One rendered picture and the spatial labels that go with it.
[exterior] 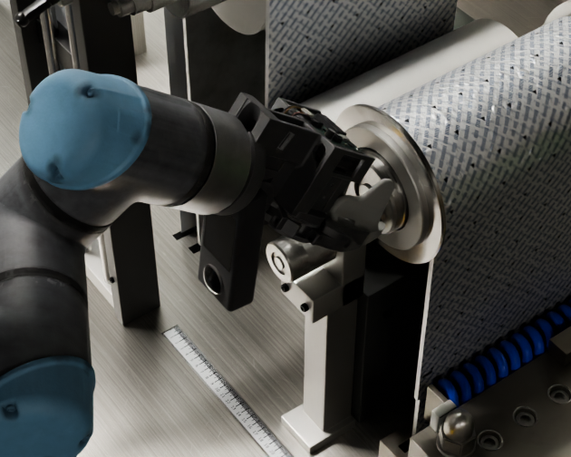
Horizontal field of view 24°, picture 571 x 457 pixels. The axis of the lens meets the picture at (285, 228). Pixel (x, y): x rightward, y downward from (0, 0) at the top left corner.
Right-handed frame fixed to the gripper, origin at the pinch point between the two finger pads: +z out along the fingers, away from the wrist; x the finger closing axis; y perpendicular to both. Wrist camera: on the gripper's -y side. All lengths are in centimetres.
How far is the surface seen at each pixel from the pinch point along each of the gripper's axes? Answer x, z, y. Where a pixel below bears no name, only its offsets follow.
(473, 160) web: -3.0, 4.2, 9.3
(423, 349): -4.3, 13.6, -8.8
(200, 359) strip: 20.0, 18.6, -29.3
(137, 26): 70, 33, -11
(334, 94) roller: 15.8, 8.1, 5.2
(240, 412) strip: 11.6, 18.2, -29.6
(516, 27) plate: 19.3, 33.2, 17.9
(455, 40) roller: 15.3, 19.1, 14.6
